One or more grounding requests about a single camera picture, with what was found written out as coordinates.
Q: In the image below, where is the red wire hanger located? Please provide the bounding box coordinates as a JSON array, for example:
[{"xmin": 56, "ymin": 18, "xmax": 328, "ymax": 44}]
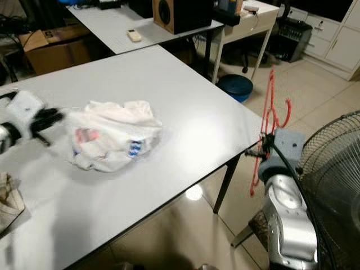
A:
[{"xmin": 250, "ymin": 66, "xmax": 293, "ymax": 197}]

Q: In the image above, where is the white printed garment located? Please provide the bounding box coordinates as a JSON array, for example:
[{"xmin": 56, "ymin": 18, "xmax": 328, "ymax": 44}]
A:
[{"xmin": 70, "ymin": 100, "xmax": 164, "ymax": 172}]

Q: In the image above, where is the blue round floor object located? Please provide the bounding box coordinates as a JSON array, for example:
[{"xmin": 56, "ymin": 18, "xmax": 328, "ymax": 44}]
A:
[{"xmin": 217, "ymin": 73, "xmax": 255, "ymax": 104}]

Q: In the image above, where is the brown cardboard box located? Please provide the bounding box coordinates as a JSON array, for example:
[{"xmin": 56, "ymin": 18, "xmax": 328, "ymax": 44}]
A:
[{"xmin": 18, "ymin": 28, "xmax": 107, "ymax": 75}]

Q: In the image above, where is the plaid cushion chair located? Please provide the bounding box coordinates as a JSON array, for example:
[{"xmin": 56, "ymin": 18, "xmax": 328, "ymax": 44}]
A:
[{"xmin": 231, "ymin": 208, "xmax": 273, "ymax": 251}]

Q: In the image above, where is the black amplifier box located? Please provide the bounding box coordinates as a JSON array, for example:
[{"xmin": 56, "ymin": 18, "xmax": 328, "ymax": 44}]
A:
[{"xmin": 267, "ymin": 17, "xmax": 314, "ymax": 62}]

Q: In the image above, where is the white table with speaker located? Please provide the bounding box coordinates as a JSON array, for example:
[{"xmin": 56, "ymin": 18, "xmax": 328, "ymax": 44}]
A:
[{"xmin": 67, "ymin": 3, "xmax": 226, "ymax": 79}]

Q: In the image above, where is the white remote control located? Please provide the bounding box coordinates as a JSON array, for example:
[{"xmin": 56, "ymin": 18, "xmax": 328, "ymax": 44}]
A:
[{"xmin": 127, "ymin": 29, "xmax": 143, "ymax": 43}]

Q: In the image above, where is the white drawer cabinet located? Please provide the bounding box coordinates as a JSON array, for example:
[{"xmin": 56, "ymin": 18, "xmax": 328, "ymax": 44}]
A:
[{"xmin": 295, "ymin": 8, "xmax": 360, "ymax": 73}]

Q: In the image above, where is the small beige table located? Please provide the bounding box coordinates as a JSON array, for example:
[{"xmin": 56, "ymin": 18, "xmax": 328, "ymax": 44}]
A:
[{"xmin": 214, "ymin": 0, "xmax": 282, "ymax": 85}]

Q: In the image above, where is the black cylinder device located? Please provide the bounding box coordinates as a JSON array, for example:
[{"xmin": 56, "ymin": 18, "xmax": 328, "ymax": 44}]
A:
[{"xmin": 214, "ymin": 7, "xmax": 242, "ymax": 26}]

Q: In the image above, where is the wooden speaker black cone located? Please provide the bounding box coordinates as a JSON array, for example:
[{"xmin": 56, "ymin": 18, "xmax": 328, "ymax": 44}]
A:
[{"xmin": 152, "ymin": 0, "xmax": 214, "ymax": 34}]

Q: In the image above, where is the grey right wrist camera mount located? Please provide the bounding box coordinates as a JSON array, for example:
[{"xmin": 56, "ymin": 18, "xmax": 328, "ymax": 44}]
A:
[{"xmin": 258, "ymin": 128, "xmax": 305, "ymax": 183}]

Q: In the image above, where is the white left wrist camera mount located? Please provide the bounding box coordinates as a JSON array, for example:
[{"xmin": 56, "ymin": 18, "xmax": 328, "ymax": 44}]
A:
[{"xmin": 8, "ymin": 90, "xmax": 47, "ymax": 136}]

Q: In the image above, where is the black wire fan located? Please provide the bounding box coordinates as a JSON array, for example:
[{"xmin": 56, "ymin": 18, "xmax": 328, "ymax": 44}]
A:
[{"xmin": 297, "ymin": 110, "xmax": 360, "ymax": 270}]

